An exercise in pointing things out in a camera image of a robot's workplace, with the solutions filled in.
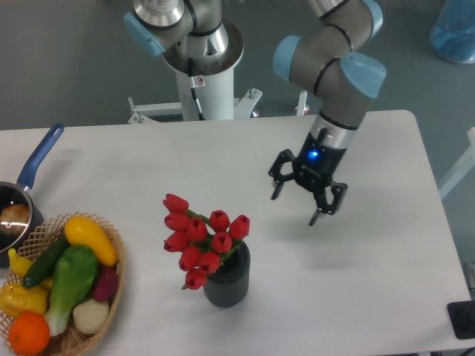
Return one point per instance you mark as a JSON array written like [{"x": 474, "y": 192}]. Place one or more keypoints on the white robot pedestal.
[{"x": 204, "y": 68}]

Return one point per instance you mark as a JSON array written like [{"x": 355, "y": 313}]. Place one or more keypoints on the yellow bell pepper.
[{"x": 16, "y": 299}]

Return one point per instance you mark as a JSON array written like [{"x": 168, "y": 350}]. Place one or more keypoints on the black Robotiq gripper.
[{"x": 315, "y": 167}]

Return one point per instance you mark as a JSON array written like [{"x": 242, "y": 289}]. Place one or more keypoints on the blue transparent bag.
[{"x": 452, "y": 36}]

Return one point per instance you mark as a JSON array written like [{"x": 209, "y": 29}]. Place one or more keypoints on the dark green cucumber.
[{"x": 45, "y": 263}]

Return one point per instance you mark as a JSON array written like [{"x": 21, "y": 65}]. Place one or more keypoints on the woven wicker basket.
[{"x": 72, "y": 341}]

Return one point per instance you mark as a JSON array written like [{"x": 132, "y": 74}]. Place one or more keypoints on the white metal frame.
[{"x": 459, "y": 169}]

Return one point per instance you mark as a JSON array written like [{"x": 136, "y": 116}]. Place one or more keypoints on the green bok choy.
[{"x": 73, "y": 277}]

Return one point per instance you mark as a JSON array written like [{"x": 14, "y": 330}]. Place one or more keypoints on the purple red onion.
[{"x": 106, "y": 285}]

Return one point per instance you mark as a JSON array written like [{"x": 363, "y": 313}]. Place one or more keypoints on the brown bread roll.
[{"x": 15, "y": 219}]

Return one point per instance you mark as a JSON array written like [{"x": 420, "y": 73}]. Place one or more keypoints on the red tulip bouquet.
[{"x": 205, "y": 243}]

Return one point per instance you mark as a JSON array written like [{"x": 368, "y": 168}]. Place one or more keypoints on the black device at table edge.
[{"x": 462, "y": 315}]

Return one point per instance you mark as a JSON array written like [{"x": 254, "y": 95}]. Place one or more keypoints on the blue handled saucepan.
[{"x": 13, "y": 193}]

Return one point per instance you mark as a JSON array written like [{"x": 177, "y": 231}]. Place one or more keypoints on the orange fruit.
[{"x": 29, "y": 334}]

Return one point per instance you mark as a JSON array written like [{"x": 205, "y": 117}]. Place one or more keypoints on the yellow squash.
[{"x": 80, "y": 230}]

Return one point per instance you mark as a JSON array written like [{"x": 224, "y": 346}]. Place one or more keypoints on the white garlic bulb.
[{"x": 90, "y": 315}]

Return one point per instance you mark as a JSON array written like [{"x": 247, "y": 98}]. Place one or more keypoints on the small yellow banana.
[{"x": 19, "y": 265}]

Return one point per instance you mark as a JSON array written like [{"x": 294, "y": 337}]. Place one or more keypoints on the dark grey ribbed vase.
[{"x": 230, "y": 283}]

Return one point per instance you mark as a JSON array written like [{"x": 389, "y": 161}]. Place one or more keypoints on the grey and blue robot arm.
[{"x": 328, "y": 66}]

